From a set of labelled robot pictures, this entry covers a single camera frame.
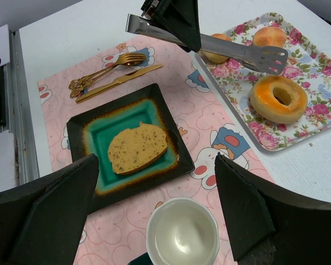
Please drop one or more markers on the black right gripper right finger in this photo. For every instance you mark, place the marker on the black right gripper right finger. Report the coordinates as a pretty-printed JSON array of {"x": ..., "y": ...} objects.
[{"x": 268, "y": 224}]

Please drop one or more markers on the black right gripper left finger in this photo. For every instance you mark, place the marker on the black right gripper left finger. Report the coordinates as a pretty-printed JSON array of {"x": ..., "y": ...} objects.
[{"x": 41, "y": 222}]

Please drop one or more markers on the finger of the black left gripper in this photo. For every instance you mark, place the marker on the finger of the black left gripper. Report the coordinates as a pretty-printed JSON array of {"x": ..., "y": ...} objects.
[{"x": 179, "y": 17}]

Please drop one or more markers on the metal serving tongs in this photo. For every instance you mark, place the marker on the metal serving tongs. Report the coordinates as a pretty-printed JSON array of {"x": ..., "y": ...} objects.
[{"x": 266, "y": 59}]

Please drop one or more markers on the seeded bread slice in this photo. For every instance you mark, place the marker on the seeded bread slice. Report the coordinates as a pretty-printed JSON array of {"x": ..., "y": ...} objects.
[{"x": 132, "y": 150}]

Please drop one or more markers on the pink bunny placemat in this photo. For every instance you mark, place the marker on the pink bunny placemat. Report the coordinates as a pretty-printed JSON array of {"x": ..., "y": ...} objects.
[{"x": 117, "y": 234}]

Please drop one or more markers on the green white mug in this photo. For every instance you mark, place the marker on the green white mug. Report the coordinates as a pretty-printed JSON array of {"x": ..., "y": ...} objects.
[{"x": 180, "y": 231}]

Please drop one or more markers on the gold knife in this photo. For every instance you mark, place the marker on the gold knife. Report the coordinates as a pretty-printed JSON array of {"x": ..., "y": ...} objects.
[{"x": 116, "y": 82}]

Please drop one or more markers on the round bun rear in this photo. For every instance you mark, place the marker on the round bun rear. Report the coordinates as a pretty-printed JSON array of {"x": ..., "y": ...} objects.
[{"x": 270, "y": 36}]

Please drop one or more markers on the black teal square plate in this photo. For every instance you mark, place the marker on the black teal square plate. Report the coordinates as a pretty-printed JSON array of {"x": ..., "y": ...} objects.
[{"x": 93, "y": 131}]

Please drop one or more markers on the gold fork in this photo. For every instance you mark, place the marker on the gold fork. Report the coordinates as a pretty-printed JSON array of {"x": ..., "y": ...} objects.
[{"x": 127, "y": 59}]

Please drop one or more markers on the orange glazed donut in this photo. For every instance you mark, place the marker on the orange glazed donut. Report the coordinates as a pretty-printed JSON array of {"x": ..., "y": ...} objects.
[{"x": 278, "y": 99}]

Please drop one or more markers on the floral rectangular tray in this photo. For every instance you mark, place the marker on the floral rectangular tray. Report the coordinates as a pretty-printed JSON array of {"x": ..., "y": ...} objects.
[{"x": 306, "y": 66}]

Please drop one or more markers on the aluminium table rail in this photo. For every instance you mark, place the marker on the aluminium table rail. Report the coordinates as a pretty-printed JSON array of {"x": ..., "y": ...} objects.
[{"x": 28, "y": 169}]

